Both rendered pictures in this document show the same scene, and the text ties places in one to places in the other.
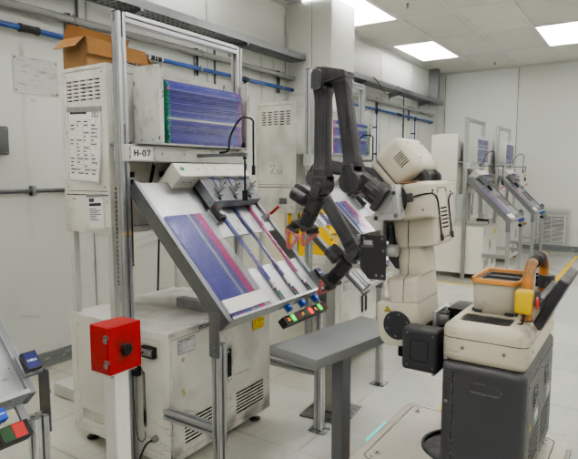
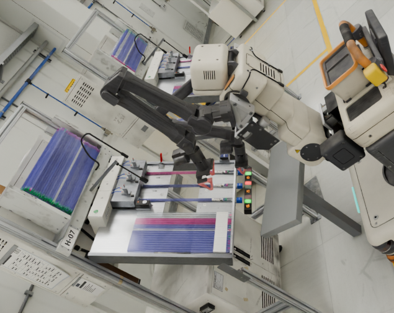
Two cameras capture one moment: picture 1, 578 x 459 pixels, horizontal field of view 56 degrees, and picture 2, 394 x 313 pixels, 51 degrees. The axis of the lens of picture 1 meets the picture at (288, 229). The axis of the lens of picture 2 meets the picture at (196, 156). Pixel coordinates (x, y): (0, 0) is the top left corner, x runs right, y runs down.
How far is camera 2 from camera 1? 0.56 m
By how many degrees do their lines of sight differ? 14
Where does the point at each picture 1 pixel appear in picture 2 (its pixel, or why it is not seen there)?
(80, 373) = not seen: outside the picture
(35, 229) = (56, 305)
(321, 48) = (37, 7)
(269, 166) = (113, 120)
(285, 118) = (87, 89)
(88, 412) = not seen: outside the picture
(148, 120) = (47, 217)
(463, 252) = (242, 7)
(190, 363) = (231, 284)
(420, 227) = (264, 94)
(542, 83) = not seen: outside the picture
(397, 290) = (291, 137)
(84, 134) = (26, 264)
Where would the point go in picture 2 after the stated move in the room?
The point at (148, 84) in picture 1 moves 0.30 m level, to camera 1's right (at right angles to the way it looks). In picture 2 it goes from (19, 202) to (53, 150)
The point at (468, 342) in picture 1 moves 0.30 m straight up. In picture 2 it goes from (370, 130) to (314, 84)
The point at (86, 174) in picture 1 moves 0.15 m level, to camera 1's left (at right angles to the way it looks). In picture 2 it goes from (56, 277) to (41, 300)
